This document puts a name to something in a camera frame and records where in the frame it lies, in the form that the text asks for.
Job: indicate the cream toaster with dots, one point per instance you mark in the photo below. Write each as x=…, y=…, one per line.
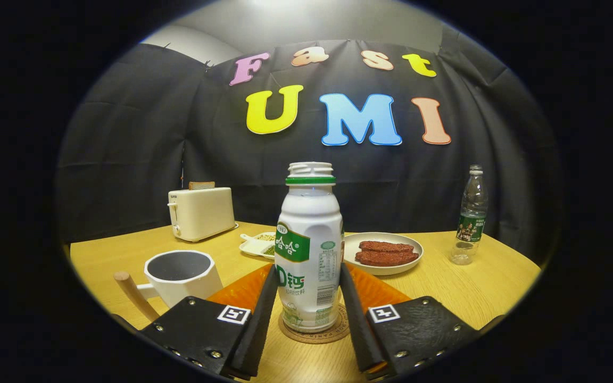
x=203, y=213

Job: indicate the red sausage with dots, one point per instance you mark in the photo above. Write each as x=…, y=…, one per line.
x=386, y=246
x=386, y=258

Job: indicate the wooden table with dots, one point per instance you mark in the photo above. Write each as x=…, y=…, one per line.
x=471, y=287

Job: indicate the black backdrop cloth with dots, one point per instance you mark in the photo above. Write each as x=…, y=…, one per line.
x=125, y=149

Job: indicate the white divided dish with beans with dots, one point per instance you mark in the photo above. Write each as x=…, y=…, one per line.
x=256, y=247

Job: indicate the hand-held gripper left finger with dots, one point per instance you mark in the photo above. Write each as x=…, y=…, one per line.
x=258, y=330

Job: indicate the white juice bottle green label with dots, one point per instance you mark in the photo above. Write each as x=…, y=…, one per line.
x=309, y=223

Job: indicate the clear plastic water bottle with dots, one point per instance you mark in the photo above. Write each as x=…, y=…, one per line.
x=471, y=213

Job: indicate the brown bread slice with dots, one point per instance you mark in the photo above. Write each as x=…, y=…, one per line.
x=201, y=185

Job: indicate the white round plate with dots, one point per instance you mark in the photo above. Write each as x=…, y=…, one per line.
x=391, y=270

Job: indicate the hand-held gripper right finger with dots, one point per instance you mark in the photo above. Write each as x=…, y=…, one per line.
x=355, y=324

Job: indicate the round wooden coaster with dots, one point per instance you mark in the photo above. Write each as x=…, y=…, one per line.
x=306, y=338

